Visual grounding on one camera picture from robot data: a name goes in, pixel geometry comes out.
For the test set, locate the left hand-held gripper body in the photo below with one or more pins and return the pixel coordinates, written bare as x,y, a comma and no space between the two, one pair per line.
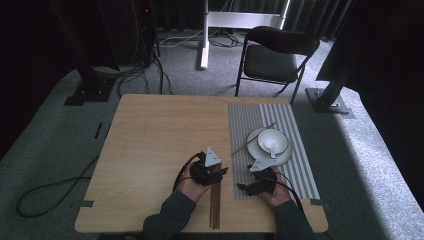
205,175

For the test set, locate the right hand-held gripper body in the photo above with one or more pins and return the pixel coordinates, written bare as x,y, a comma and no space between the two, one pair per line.
265,183

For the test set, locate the white plate with dark rim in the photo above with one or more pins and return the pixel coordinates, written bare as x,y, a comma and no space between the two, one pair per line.
253,150

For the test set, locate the person's left hand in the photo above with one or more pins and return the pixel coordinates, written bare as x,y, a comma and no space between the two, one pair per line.
193,190

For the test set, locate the person's right hand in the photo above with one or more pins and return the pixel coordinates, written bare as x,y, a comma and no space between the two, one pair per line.
280,196

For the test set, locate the white ceramic spoon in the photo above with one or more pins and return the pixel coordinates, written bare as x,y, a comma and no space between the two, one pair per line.
271,145

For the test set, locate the white bowl with dark rim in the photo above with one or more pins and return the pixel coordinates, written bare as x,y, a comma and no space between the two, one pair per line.
278,136

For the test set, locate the grey tape piece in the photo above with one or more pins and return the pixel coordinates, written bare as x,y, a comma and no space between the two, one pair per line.
86,203
318,202

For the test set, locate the grey striped placemat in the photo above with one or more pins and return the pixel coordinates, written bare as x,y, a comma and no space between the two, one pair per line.
243,116

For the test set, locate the black metal stand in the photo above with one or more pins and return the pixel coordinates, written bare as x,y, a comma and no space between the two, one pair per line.
90,90
328,101

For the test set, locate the black tape strip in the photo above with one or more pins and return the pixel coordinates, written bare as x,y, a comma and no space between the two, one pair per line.
98,130

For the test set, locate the black folding chair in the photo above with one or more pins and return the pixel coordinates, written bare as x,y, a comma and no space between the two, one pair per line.
270,63

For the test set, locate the dark cabinet with red light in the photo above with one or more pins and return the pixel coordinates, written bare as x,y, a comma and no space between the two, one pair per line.
133,30

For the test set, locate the dark curtain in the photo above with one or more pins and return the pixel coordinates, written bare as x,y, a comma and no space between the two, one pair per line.
316,16

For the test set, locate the white desk frame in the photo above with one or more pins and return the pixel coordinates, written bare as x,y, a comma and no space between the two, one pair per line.
233,19

